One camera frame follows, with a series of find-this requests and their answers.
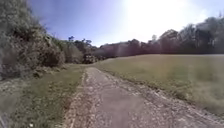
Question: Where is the grey paved path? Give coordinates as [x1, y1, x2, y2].
[61, 66, 224, 128]

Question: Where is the grass verge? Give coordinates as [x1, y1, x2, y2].
[0, 63, 88, 128]

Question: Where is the grass field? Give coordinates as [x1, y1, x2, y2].
[93, 53, 224, 118]

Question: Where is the wood of trees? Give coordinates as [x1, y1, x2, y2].
[0, 0, 224, 81]

